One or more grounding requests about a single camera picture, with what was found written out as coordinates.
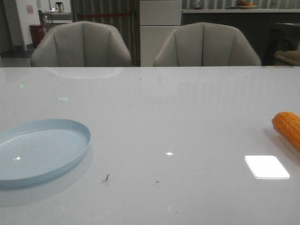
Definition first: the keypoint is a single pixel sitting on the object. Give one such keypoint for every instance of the metal shelf cart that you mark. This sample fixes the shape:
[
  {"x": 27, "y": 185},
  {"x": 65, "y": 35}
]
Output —
[{"x": 51, "y": 19}]

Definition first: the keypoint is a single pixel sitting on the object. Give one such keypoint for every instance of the grey upholstered chair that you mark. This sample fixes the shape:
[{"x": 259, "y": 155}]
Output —
[
  {"x": 206, "y": 44},
  {"x": 82, "y": 44}
]

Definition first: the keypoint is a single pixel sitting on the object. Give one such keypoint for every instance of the fruit bowl on counter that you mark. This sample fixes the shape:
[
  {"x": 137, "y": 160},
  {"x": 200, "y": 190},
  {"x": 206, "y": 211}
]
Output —
[{"x": 242, "y": 4}]

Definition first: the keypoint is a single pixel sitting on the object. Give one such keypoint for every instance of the dark grey counter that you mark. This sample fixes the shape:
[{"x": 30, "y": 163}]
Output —
[{"x": 267, "y": 30}]

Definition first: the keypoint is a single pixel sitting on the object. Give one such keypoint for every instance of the left grey upholstered chair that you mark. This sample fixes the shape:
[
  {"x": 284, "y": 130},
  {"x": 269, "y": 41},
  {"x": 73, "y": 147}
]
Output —
[{"x": 82, "y": 44}]

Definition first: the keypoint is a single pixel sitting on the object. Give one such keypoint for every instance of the red trash bin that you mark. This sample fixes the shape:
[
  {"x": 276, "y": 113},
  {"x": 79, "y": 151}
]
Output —
[{"x": 37, "y": 34}]

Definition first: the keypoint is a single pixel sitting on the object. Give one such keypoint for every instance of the light blue round plate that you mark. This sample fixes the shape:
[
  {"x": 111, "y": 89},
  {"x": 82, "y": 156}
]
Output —
[{"x": 35, "y": 152}]

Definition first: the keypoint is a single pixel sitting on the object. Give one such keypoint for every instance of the orange corn cob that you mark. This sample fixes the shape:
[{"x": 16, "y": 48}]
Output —
[{"x": 287, "y": 124}]

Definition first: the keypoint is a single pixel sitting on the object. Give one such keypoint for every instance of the right grey upholstered chair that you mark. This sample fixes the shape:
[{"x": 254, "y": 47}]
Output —
[{"x": 206, "y": 44}]

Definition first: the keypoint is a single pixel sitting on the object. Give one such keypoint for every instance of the beige cushion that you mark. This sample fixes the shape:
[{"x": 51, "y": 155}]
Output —
[{"x": 290, "y": 57}]

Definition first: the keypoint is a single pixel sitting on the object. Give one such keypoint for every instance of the pink wall notice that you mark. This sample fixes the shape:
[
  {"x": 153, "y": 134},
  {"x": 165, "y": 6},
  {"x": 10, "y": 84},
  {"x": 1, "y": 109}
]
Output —
[{"x": 29, "y": 9}]

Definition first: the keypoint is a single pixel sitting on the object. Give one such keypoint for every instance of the red barrier belt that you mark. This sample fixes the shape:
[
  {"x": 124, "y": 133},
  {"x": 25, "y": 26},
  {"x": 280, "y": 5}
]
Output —
[{"x": 103, "y": 15}]

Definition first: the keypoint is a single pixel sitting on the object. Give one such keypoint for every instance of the barrier post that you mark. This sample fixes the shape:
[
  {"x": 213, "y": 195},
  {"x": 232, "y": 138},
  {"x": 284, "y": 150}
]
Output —
[{"x": 135, "y": 61}]

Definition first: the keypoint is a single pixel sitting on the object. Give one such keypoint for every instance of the white cabinet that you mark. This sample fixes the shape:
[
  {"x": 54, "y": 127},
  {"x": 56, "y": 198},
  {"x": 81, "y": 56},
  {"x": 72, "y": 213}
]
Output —
[{"x": 158, "y": 18}]

